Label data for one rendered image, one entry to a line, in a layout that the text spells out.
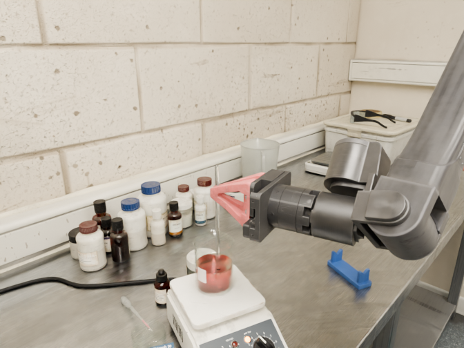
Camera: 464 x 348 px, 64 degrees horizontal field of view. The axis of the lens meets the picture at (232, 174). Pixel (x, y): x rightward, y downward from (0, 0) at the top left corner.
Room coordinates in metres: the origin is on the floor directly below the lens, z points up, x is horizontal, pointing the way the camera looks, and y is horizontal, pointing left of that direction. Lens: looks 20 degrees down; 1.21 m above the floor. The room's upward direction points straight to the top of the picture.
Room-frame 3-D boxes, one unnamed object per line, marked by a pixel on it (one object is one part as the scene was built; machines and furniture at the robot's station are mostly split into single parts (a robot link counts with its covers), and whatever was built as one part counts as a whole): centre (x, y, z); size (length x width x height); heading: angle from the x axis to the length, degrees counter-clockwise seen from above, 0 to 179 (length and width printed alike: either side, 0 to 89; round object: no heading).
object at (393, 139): (1.57, -0.61, 0.82); 0.37 x 0.31 x 0.14; 135
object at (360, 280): (0.66, -0.24, 0.77); 0.10 x 0.03 x 0.04; 24
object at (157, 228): (0.79, 0.18, 0.79); 0.03 x 0.03 x 0.09
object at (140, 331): (0.48, 0.13, 0.76); 0.06 x 0.06 x 0.02
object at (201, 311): (0.49, 0.03, 0.83); 0.12 x 0.12 x 0.01; 27
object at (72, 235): (0.74, 0.34, 0.78); 0.05 x 0.05 x 0.06
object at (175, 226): (0.83, 0.14, 0.79); 0.04 x 0.04 x 0.09
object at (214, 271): (0.51, 0.03, 0.88); 0.07 x 0.06 x 0.08; 5
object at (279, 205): (0.43, -0.07, 1.01); 0.10 x 0.07 x 0.07; 150
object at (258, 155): (1.14, -0.09, 0.82); 0.18 x 0.13 x 0.15; 2
